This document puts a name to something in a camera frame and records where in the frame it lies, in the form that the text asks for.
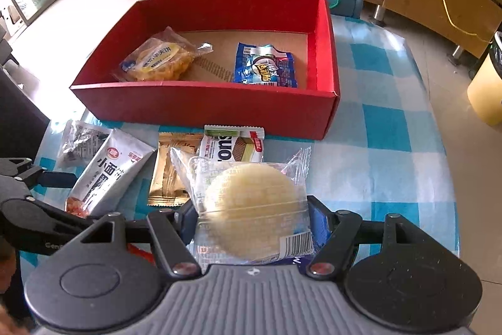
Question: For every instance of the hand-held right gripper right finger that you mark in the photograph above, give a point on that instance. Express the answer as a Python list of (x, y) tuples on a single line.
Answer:
[(321, 223)]

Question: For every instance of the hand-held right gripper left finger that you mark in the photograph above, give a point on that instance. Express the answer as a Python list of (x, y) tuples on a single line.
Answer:
[(185, 221)]

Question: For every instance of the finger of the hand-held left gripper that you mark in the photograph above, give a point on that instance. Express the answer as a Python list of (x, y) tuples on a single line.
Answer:
[(51, 180)]

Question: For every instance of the red green spicy snack packet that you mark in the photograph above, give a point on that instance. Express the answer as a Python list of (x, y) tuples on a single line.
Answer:
[(137, 251)]

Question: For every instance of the round cake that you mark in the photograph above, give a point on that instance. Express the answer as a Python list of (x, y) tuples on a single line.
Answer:
[(247, 209)]

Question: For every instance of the red cardboard box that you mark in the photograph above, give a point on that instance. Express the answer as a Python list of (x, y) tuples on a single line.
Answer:
[(204, 103)]

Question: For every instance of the yellow waffle packet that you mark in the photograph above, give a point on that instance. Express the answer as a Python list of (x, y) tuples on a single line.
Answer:
[(160, 62)]

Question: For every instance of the blue white snack packet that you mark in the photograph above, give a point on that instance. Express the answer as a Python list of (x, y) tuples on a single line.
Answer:
[(262, 68)]

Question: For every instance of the golden snack packet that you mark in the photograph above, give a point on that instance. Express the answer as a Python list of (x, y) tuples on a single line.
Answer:
[(168, 178)]

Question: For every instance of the grey small snack packet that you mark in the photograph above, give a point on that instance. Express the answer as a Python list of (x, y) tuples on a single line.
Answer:
[(82, 142)]

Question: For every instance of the white noodle snack packet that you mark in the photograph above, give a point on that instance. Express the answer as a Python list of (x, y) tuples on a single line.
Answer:
[(110, 170)]

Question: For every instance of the black cabinet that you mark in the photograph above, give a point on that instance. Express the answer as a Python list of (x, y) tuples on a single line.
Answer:
[(19, 123)]

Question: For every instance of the green wafer packet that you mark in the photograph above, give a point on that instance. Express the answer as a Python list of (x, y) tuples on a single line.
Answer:
[(235, 148)]

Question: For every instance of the blue checked tablecloth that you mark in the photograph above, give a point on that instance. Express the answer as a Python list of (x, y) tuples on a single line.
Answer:
[(392, 162)]

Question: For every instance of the yellow trash bin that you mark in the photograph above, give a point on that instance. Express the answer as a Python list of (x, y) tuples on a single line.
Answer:
[(484, 95)]

